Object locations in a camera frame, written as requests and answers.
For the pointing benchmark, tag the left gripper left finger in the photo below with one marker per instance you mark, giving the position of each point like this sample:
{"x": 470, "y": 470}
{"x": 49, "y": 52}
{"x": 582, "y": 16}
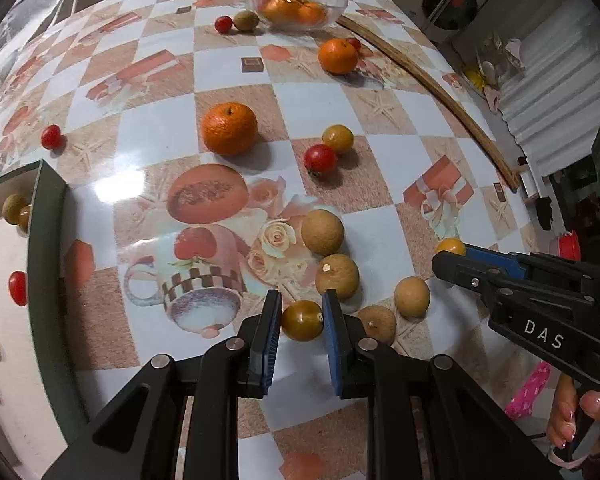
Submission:
{"x": 137, "y": 434}

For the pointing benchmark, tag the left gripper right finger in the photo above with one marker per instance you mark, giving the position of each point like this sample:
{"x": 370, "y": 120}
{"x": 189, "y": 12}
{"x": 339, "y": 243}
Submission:
{"x": 426, "y": 418}

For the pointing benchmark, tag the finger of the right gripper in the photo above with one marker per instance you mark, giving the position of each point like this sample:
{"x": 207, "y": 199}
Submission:
{"x": 462, "y": 271}
{"x": 495, "y": 259}

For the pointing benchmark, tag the yellow cherry tomato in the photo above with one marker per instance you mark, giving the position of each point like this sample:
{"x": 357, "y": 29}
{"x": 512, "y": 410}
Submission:
{"x": 24, "y": 218}

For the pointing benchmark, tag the right hand painted nails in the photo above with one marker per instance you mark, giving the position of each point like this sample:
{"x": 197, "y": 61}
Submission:
{"x": 568, "y": 412}

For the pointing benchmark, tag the brown longan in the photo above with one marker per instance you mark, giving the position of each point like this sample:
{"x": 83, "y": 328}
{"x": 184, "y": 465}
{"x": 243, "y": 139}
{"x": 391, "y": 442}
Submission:
{"x": 322, "y": 232}
{"x": 339, "y": 273}
{"x": 412, "y": 297}

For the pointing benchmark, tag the white tray green rim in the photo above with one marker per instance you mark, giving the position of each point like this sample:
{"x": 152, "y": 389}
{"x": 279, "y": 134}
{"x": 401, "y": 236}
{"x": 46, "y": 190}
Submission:
{"x": 41, "y": 410}

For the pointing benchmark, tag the red cherry tomato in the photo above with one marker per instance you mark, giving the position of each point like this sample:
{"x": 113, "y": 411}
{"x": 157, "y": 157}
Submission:
{"x": 320, "y": 159}

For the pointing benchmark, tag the red tomato in tray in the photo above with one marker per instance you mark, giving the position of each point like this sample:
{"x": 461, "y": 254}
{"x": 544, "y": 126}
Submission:
{"x": 17, "y": 287}

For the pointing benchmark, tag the large orange mandarin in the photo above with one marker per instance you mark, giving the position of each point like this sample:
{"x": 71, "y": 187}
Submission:
{"x": 337, "y": 56}

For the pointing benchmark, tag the brown longan fruit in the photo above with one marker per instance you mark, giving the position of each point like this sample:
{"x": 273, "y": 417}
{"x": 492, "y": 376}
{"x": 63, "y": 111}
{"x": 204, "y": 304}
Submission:
{"x": 12, "y": 206}

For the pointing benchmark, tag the red tomato near bowl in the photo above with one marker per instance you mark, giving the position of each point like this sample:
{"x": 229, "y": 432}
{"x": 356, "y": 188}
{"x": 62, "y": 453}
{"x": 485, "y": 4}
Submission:
{"x": 354, "y": 42}

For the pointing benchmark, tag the small red tomato far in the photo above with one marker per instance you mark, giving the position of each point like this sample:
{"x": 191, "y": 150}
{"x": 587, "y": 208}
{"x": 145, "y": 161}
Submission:
{"x": 51, "y": 138}

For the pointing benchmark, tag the mandarins in bowl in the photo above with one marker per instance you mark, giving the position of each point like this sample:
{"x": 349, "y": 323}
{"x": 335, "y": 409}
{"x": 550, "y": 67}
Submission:
{"x": 293, "y": 12}

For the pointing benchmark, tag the clear glass bowl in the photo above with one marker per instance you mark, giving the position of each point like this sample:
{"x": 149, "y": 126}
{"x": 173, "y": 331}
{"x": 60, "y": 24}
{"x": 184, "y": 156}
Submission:
{"x": 334, "y": 8}

